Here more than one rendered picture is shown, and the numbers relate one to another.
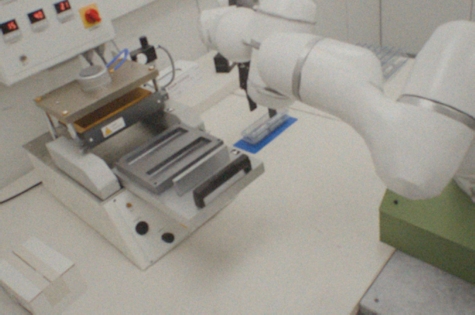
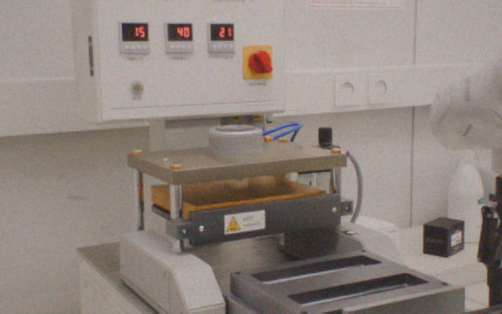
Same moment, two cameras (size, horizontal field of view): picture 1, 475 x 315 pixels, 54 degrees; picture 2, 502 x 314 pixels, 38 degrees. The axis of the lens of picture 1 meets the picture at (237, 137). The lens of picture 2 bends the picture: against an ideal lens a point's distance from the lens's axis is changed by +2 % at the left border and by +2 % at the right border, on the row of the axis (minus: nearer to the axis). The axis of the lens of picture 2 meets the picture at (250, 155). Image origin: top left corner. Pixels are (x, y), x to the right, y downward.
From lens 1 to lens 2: 33 cm
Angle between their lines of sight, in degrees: 26
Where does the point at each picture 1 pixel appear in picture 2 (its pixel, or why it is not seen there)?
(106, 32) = (272, 98)
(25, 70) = (133, 108)
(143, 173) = (281, 295)
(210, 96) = not seen: hidden behind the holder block
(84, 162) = (176, 262)
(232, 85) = (451, 276)
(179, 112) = (367, 238)
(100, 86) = (242, 153)
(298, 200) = not seen: outside the picture
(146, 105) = (311, 208)
